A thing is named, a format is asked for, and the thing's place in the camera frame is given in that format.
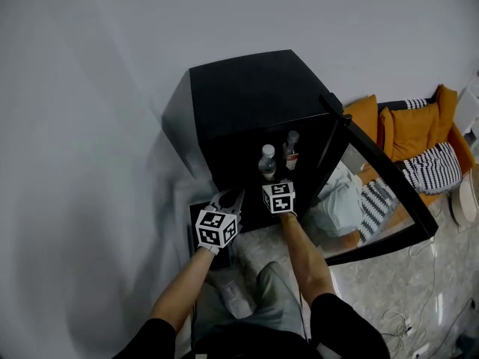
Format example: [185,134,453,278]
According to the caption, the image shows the clear water bottle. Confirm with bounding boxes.
[257,144,278,182]

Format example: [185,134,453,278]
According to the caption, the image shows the person's right forearm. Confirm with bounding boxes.
[280,213,338,308]

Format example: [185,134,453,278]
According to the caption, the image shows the round beige side table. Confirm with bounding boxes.
[448,172,479,233]

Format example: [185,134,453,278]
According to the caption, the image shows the black white striped blanket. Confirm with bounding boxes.
[357,142,463,239]

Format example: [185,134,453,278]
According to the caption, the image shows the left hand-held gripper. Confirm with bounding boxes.
[195,188,246,249]

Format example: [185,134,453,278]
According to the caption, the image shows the orange sofa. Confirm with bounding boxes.
[342,84,475,209]

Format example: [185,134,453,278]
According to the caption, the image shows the white cabinet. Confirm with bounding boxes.
[454,73,479,138]

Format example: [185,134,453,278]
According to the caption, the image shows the black mini fridge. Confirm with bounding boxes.
[161,49,344,235]

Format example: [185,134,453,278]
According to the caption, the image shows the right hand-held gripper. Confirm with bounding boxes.
[261,179,296,215]

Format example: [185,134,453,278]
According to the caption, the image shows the pale crumpled cloth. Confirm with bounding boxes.
[302,162,366,239]

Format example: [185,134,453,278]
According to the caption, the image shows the glass fridge door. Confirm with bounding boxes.
[314,93,439,267]

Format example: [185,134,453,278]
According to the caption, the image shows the red label bottle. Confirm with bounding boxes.
[282,129,301,171]

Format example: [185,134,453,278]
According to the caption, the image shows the white floor cable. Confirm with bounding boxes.
[381,236,439,338]

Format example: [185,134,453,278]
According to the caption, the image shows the person's grey trousers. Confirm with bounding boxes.
[192,262,306,347]

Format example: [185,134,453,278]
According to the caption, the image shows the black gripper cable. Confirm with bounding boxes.
[299,293,312,347]

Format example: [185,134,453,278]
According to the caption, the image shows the person's black shirt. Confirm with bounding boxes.
[112,292,392,359]

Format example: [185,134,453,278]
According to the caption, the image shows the person's left forearm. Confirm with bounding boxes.
[149,247,218,332]

